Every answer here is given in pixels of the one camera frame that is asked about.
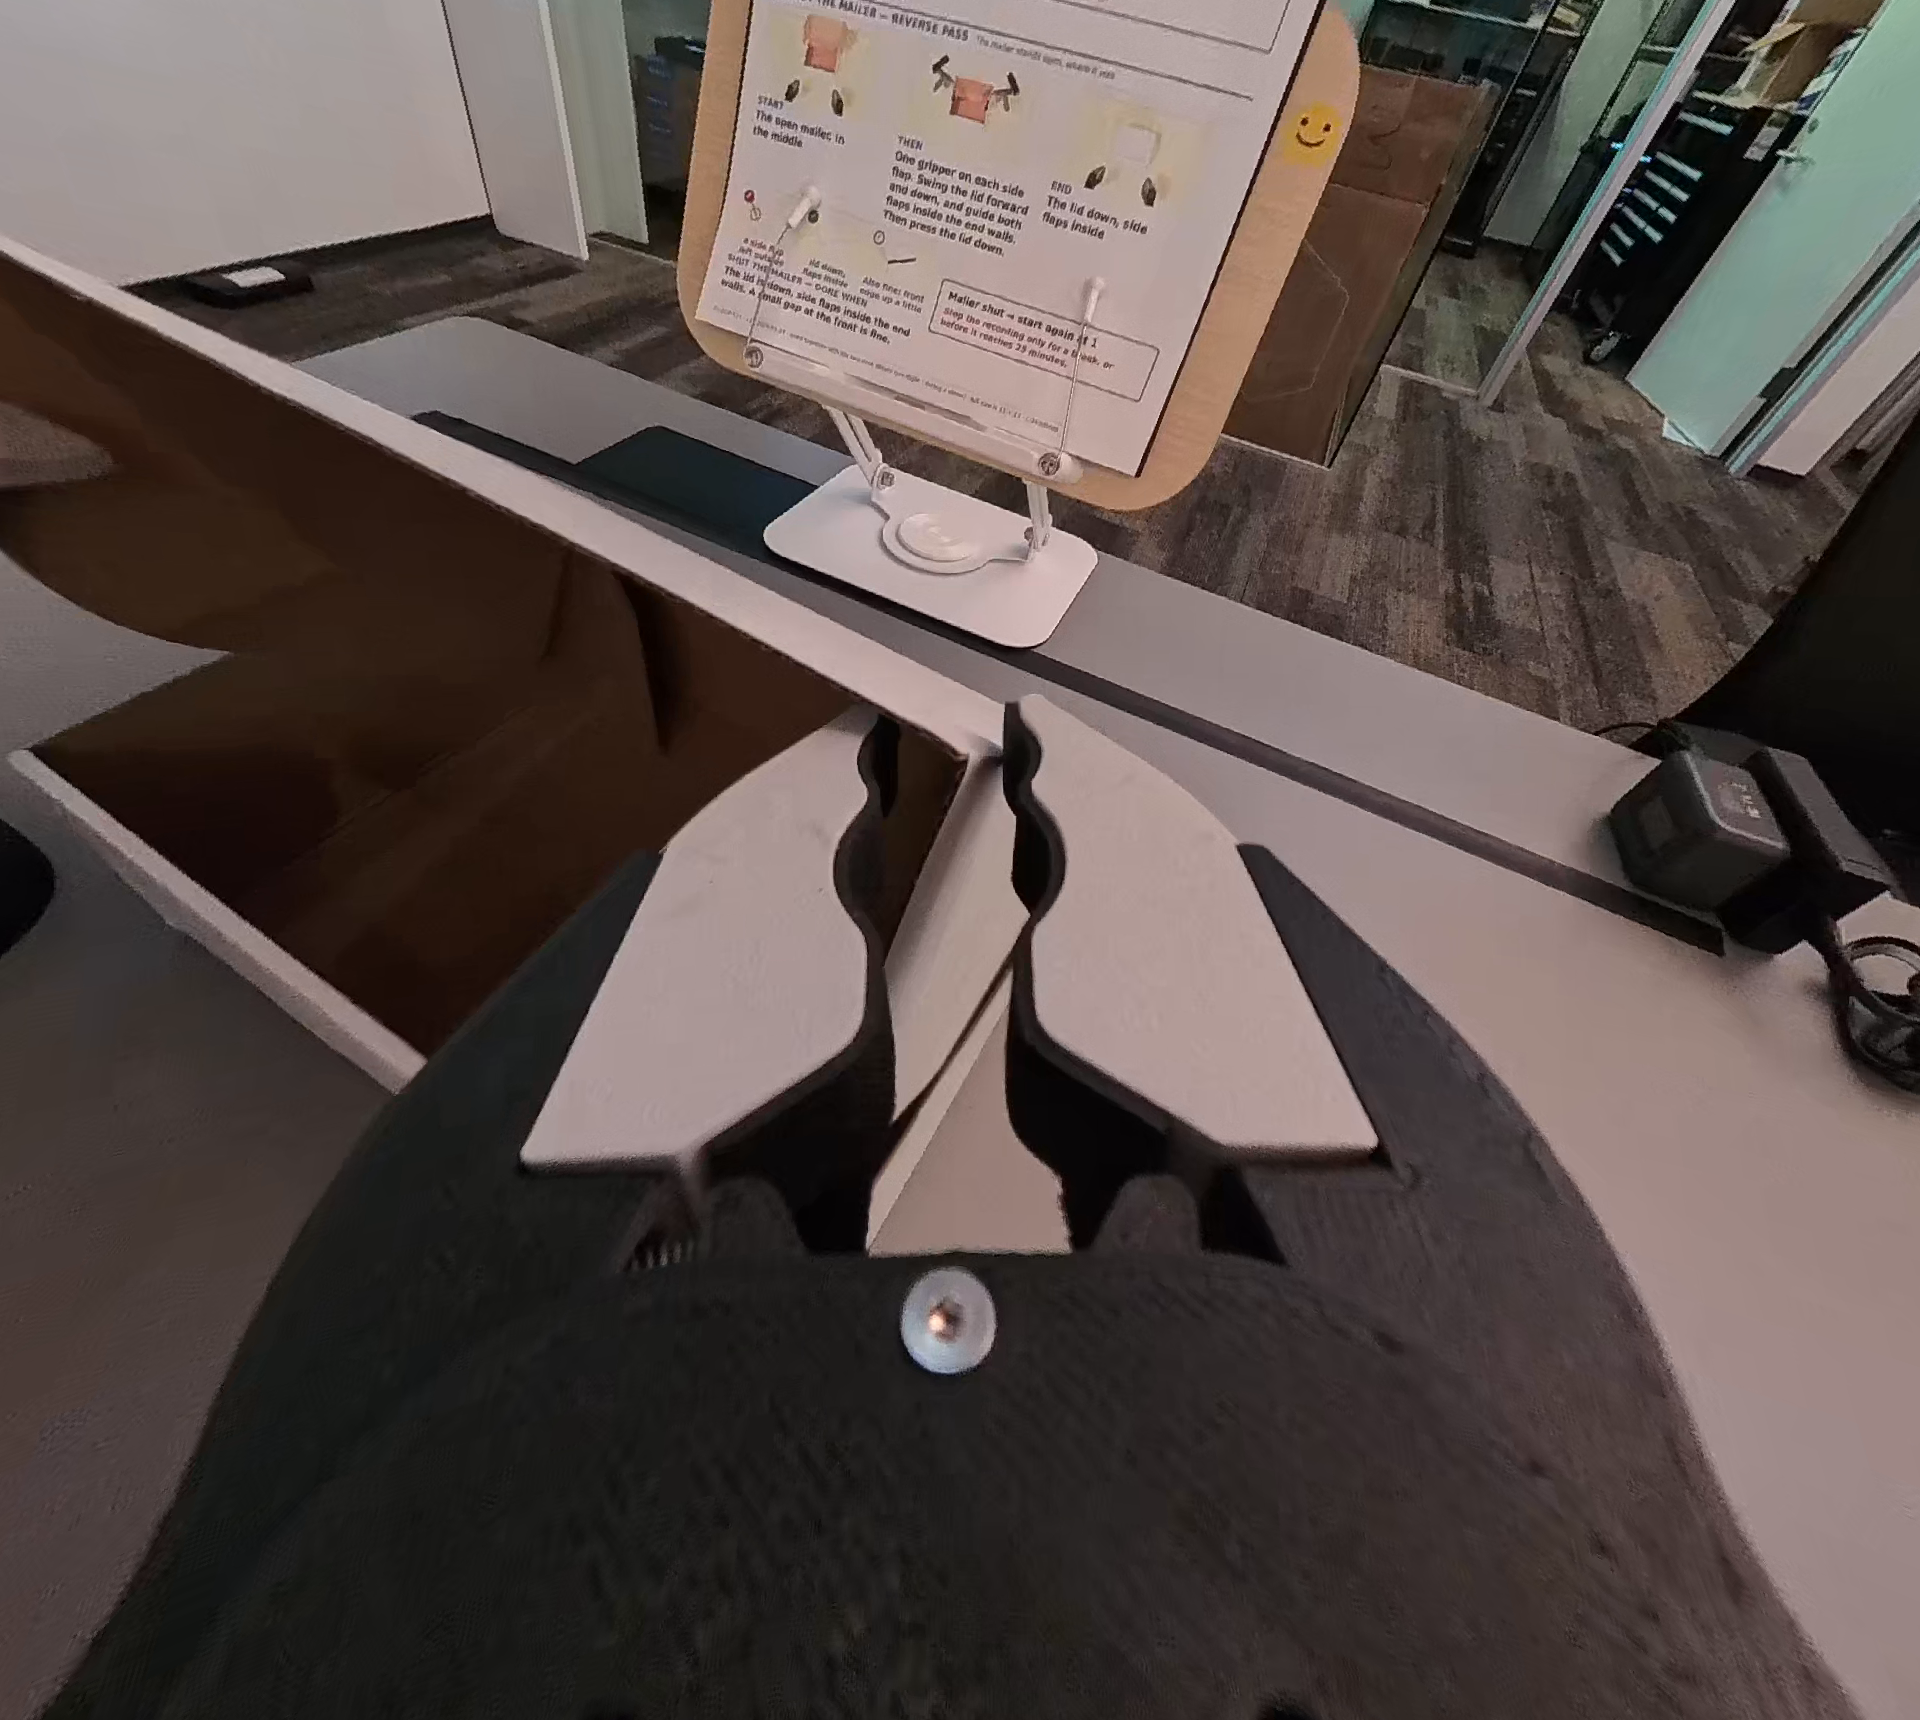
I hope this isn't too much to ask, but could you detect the printed instruction sheet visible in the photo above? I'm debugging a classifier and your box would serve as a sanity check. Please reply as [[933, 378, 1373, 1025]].
[[693, 0, 1414, 478]]

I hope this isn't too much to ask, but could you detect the brown cardboard mailer box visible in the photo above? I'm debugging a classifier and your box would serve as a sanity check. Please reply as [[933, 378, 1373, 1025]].
[[0, 234, 1036, 1259]]

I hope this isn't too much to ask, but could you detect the large brown cardboard box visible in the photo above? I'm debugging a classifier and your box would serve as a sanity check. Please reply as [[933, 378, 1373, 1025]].
[[1222, 66, 1500, 470]]

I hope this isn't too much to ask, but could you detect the dark object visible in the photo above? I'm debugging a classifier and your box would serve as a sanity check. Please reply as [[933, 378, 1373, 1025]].
[[1671, 414, 1920, 791]]

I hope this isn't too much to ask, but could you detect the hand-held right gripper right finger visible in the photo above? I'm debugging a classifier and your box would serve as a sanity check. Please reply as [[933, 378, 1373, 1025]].
[[1001, 696, 1378, 1247]]

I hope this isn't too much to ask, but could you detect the instruction sheet on stand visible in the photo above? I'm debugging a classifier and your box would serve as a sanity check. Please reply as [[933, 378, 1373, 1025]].
[[675, 0, 1360, 654]]

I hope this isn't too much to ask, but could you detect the dark desk cable tray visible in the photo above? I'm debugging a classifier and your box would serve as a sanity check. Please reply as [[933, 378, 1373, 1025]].
[[412, 406, 810, 559]]

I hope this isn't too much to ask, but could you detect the black power adapter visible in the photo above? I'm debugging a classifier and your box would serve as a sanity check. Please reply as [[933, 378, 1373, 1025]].
[[1609, 729, 1908, 956]]

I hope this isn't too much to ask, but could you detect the black tool cart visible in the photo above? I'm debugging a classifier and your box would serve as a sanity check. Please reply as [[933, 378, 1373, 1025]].
[[1573, 92, 1801, 366]]

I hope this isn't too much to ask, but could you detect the open cardboard box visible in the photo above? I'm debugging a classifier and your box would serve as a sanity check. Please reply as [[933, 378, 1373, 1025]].
[[1740, 0, 1892, 101]]

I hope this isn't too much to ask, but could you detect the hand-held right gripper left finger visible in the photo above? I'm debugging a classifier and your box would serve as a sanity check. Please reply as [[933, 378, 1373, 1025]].
[[519, 707, 902, 1242]]

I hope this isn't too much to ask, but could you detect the black cable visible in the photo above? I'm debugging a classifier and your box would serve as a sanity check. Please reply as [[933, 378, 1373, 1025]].
[[1804, 903, 1920, 1093]]

